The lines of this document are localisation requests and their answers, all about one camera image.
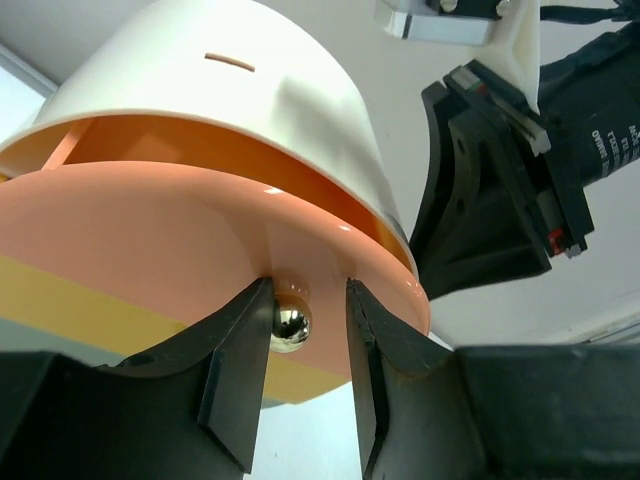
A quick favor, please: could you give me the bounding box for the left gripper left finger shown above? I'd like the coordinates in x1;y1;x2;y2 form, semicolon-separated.
1;278;275;479

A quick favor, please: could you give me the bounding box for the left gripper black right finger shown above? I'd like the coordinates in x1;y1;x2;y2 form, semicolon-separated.
346;280;639;479

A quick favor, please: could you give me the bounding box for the orange drawer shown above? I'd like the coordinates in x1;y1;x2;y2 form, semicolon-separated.
1;134;430;380

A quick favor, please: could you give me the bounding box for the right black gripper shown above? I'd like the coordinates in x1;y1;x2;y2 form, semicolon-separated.
410;22;639;299

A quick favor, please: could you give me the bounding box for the round drawer organizer box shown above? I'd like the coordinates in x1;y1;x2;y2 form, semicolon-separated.
1;1;415;268

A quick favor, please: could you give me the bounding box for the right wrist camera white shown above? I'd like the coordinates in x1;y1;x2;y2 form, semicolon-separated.
374;1;541;112

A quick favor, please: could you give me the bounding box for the yellow drawer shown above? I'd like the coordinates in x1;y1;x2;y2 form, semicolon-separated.
1;256;349;404

